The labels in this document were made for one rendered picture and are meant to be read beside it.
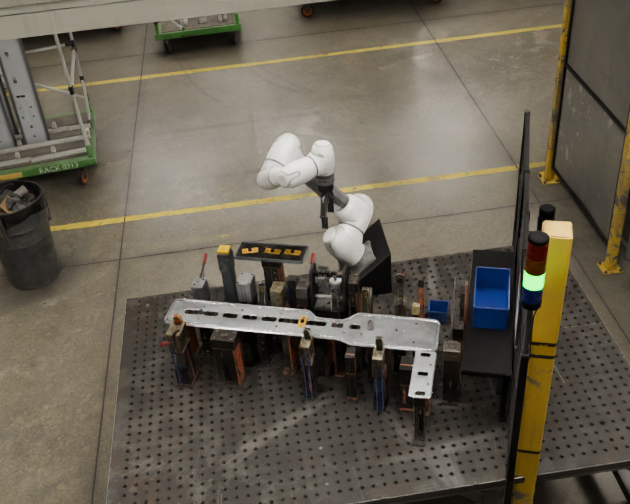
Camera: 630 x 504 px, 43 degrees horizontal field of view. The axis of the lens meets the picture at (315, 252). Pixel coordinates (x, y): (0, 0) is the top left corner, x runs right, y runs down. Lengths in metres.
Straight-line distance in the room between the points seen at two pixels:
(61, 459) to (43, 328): 1.23
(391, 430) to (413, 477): 0.28
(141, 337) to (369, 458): 1.50
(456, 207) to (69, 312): 3.07
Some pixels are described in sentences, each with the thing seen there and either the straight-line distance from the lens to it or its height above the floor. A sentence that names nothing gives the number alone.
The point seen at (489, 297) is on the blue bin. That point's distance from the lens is 4.00.
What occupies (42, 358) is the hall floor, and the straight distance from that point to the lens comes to 5.65.
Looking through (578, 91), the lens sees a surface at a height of 0.96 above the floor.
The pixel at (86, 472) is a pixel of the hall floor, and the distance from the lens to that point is 4.87.
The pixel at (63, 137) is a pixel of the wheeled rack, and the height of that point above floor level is 0.29.
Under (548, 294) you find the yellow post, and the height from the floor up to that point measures 1.74.
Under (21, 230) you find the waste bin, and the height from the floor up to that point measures 0.56.
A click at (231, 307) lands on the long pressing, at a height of 1.00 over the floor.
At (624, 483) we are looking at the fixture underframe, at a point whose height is 0.23.
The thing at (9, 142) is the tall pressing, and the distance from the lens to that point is 7.59.
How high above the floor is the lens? 3.63
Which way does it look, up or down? 37 degrees down
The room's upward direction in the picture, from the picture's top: 5 degrees counter-clockwise
